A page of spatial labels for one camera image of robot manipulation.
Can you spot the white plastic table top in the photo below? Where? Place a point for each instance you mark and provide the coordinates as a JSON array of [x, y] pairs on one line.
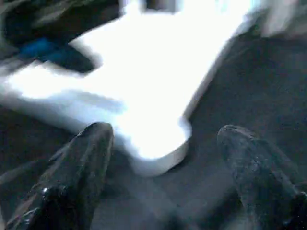
[[153, 72]]

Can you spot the black work mat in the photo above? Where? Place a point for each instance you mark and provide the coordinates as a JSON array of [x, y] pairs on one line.
[[249, 96]]

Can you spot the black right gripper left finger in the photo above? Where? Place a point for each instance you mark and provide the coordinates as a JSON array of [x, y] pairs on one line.
[[72, 187]]

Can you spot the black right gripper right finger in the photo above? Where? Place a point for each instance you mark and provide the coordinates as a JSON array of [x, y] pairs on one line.
[[264, 187]]

